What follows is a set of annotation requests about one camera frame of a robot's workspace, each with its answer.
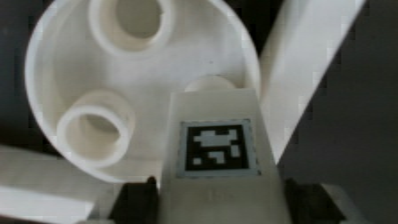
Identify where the white right fence bar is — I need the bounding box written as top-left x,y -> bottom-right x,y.
259,0 -> 365,161

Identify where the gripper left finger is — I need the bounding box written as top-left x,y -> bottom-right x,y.
108,177 -> 157,224

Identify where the white stool leg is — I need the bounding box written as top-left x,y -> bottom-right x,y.
157,76 -> 291,224

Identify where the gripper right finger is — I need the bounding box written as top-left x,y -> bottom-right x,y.
284,178 -> 346,224

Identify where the white fence bar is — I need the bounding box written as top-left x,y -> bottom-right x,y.
0,145 -> 122,224
259,0 -> 365,161

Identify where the white round stool seat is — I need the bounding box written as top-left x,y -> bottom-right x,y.
24,0 -> 259,182

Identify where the white front fence bar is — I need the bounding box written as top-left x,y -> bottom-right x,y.
0,145 -> 122,224

